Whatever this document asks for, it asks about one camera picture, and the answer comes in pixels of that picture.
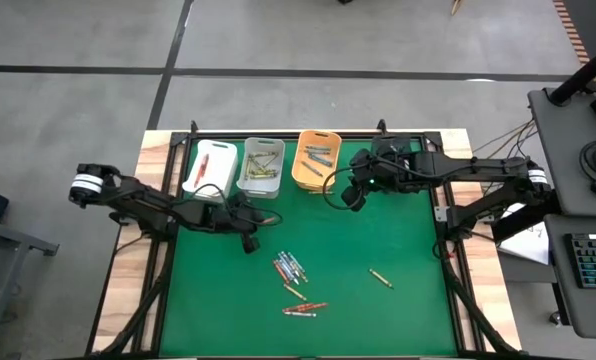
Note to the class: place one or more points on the green table mat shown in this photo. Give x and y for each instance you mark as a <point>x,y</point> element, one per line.
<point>228,310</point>

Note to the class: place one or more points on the red-orange crayon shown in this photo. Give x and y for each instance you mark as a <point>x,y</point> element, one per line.
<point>296,308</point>
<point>313,306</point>
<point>204,169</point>
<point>280,271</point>
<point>200,171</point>
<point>270,220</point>

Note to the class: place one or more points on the white crayon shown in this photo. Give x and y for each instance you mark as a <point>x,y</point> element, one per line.
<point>299,314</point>
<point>288,267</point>

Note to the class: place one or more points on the black pole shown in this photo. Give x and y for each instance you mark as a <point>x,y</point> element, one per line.
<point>578,80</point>

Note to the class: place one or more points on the yellow-green crayon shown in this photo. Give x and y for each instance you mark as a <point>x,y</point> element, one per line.
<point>264,154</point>
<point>259,163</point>
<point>262,171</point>
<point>294,292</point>
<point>248,166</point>
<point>381,278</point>
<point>302,276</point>
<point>262,176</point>
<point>273,161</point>

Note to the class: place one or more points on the orange plastic bin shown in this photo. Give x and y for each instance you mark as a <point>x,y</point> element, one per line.
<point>328,180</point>

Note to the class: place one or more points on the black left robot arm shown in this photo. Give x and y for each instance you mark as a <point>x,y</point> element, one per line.
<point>143,205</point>

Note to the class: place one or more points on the black caster wheel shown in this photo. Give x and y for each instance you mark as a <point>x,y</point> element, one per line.
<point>556,318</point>

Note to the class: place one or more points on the white plastic bin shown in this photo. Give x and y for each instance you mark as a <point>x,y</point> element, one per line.
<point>223,165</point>

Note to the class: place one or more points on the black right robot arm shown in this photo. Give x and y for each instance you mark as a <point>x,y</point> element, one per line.
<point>478,167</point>

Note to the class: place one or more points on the light grey plastic bin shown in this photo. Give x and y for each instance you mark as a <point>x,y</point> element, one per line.
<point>243,187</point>

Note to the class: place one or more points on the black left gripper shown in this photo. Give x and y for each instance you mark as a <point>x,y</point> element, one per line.
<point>238,217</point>

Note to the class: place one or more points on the white paper sheet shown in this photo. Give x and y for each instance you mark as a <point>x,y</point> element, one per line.
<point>528,247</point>

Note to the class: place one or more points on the backlit black keyboard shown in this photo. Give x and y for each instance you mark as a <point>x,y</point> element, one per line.
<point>595,260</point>

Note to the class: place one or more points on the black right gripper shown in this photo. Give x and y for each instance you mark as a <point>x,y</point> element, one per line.
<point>383,167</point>

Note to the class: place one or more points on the black frame clamp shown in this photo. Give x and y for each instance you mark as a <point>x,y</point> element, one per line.
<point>193,126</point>
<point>381,125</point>

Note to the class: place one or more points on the dark grey plastic bin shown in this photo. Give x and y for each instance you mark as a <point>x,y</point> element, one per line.
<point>378,145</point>

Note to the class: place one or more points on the wooden stick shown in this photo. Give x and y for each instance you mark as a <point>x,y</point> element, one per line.
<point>456,7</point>

